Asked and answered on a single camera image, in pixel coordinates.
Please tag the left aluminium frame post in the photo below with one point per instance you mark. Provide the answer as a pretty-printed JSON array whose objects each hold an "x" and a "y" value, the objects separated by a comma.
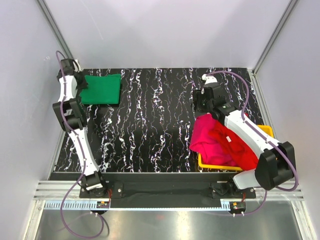
[{"x": 65, "y": 51}]

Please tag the aluminium frame post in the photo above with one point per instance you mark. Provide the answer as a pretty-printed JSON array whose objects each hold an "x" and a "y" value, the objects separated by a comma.
[
  {"x": 275, "y": 34},
  {"x": 65, "y": 51}
]

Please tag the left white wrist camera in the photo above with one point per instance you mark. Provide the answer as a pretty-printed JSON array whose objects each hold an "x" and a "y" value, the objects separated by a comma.
[{"x": 76, "y": 65}]

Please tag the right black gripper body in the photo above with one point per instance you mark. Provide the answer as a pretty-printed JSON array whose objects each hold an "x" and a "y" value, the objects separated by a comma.
[{"x": 203, "y": 106}]

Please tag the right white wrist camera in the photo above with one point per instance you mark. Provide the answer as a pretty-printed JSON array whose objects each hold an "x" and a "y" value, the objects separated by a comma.
[{"x": 209, "y": 79}]

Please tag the green t shirt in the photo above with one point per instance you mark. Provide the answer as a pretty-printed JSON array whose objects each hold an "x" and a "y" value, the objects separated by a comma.
[{"x": 101, "y": 90}]

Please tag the right aluminium frame post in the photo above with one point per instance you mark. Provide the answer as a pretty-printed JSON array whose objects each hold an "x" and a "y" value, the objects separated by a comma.
[{"x": 275, "y": 34}]

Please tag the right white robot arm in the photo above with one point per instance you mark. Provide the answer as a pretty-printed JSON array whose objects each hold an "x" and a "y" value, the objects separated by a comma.
[{"x": 276, "y": 160}]

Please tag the magenta t shirt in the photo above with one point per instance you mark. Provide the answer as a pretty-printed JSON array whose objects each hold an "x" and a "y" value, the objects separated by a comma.
[{"x": 209, "y": 148}]

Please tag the yellow plastic bin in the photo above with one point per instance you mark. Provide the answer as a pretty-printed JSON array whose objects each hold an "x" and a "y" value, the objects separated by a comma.
[{"x": 219, "y": 148}]

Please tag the red t shirt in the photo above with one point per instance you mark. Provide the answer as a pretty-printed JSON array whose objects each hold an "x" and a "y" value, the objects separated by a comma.
[{"x": 232, "y": 145}]

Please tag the aluminium front rail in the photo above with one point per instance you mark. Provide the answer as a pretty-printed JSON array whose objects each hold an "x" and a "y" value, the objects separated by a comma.
[{"x": 62, "y": 195}]

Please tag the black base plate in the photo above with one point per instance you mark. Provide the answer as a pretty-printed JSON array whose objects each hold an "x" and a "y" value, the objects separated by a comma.
[{"x": 173, "y": 190}]

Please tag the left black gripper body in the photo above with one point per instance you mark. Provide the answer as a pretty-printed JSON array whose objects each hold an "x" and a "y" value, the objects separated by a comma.
[{"x": 82, "y": 83}]

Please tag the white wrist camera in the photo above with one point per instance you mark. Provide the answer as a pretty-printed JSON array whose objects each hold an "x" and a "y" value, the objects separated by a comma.
[
  {"x": 76, "y": 65},
  {"x": 209, "y": 79}
]

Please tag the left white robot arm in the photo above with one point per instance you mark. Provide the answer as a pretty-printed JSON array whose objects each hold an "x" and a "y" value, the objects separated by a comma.
[{"x": 73, "y": 121}]

